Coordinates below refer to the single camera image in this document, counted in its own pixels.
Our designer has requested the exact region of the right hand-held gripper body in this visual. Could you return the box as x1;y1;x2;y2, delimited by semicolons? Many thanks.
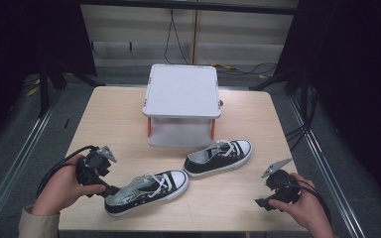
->
260;157;302;204

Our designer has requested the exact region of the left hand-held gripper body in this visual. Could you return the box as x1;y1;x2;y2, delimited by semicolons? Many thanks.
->
75;145;118;191

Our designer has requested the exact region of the black canvas sneaker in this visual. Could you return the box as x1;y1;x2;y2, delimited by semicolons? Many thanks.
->
104;169;191;218
183;138;254;179

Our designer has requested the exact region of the person's right hand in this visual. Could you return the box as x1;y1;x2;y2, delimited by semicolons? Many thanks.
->
268;172;335;238

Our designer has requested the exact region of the person's left hand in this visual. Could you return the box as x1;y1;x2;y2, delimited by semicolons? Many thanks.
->
31;154;108;216

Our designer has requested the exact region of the black stand leg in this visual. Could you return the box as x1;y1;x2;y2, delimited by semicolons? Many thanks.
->
248;67;311;97
38;63;97;118

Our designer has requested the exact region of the black curtain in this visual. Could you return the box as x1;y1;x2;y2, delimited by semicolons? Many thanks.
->
273;0;381;212
0;0;97;157

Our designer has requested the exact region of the black overhead bar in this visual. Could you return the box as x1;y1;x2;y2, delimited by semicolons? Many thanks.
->
78;0;300;16

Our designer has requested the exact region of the right hand-held gripper black cable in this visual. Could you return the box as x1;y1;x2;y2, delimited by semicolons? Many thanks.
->
290;178;332;226

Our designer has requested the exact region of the hand-held gripper black cable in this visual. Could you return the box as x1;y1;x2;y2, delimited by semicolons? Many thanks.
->
290;178;332;226
36;145;97;199

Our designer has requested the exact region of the left hand-held gripper black cable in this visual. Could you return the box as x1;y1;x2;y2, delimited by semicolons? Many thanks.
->
36;145;97;199

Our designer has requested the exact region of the metal floor rail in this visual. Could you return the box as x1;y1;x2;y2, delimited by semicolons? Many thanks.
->
287;94;363;238
0;88;64;230

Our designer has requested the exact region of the bundle of black cables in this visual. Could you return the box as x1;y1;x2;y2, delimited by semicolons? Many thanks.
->
283;82;319;152

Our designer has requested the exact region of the black floor cable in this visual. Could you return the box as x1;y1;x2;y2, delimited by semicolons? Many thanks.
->
237;61;279;77

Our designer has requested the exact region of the yellow cable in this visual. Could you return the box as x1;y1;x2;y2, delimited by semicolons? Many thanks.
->
210;61;241;71

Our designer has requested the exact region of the thin black hanging cable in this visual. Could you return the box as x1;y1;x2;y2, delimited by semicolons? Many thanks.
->
164;8;191;65

